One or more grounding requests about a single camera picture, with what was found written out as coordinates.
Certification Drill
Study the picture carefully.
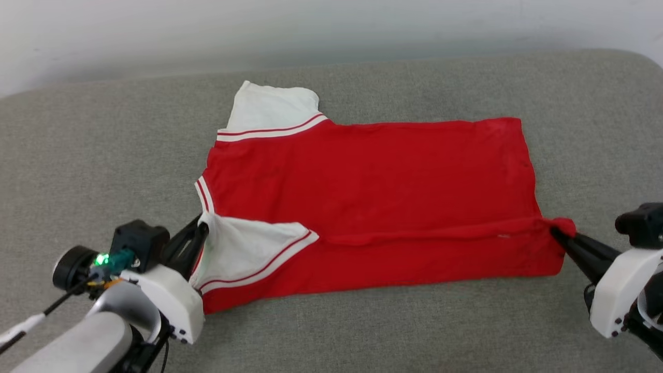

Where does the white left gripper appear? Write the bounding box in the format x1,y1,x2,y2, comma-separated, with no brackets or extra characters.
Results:
52,213,210,346

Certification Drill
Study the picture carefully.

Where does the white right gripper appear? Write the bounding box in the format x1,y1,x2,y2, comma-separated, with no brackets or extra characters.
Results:
550,226,663,339

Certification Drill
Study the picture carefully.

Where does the red and white shirt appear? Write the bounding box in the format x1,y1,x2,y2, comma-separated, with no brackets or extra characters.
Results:
189,80,576,315

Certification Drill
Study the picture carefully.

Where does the grey fabric sofa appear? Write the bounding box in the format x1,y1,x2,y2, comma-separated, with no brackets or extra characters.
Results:
0,49,663,373

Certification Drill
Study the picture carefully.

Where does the teal cable connector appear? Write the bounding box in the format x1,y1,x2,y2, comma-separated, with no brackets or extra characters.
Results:
104,248,137,271

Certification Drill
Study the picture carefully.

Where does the thin black cable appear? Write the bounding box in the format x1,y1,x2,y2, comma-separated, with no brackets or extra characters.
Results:
155,332,172,373

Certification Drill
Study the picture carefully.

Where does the black cable with white sleeve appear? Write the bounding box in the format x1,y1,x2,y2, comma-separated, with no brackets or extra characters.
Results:
0,277,100,354

